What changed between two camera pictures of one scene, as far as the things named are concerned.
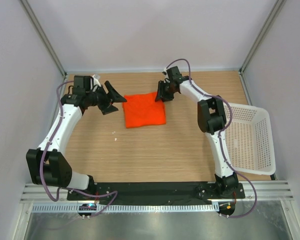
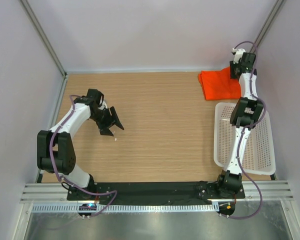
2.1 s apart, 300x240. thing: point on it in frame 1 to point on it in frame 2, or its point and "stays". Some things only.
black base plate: x=157 y=191 stays
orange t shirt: x=142 y=110 to x=217 y=84
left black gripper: x=107 y=107 to x=111 y=120
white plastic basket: x=250 y=139 stays
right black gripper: x=160 y=93 to x=231 y=65
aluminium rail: x=269 y=190 stays
